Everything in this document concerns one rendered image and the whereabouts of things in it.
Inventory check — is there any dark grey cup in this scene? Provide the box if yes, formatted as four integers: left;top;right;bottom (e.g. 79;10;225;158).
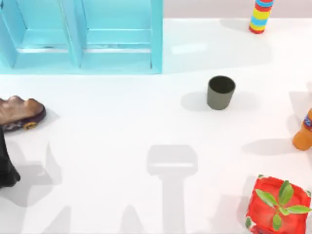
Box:
207;75;236;111

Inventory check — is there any light blue rack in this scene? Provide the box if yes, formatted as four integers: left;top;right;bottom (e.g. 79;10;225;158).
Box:
0;0;163;75

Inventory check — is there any brown bread on purple tray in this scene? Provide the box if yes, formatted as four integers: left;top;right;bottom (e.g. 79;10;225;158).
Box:
0;95;47;133

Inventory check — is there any stack of coloured rings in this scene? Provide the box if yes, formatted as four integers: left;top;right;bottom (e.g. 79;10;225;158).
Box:
248;0;274;35

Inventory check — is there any red plant pot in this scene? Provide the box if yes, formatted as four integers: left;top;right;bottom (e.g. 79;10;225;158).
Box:
244;174;312;234

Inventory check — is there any orange bottle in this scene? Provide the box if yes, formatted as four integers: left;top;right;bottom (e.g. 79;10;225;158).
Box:
292;108;312;152

